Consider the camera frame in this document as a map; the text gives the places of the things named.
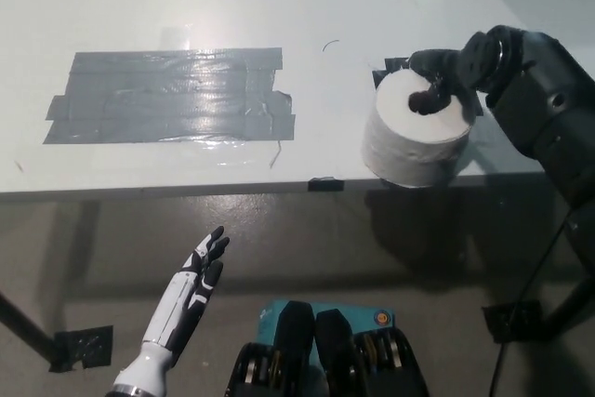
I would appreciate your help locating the small black edge tape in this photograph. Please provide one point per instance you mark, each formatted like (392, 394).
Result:
(325, 184)

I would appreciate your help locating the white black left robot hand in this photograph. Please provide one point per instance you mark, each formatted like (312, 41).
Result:
(179, 304)

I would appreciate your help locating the black tape square patch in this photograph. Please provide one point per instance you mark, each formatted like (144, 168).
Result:
(386, 69)

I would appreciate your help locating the black teal robot torso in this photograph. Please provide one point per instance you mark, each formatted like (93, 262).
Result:
(334, 360)

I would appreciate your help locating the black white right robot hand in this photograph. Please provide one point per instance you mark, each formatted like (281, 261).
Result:
(479, 60)

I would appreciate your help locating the long clear tape strip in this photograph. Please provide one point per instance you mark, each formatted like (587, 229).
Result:
(139, 154)

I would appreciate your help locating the white toilet paper roll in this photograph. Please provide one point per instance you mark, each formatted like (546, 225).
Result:
(409, 146)

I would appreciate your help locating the grey duct tape patch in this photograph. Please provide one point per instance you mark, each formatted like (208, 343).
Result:
(167, 97)

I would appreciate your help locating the black table leg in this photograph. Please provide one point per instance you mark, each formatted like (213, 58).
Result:
(28, 325)
(567, 313)

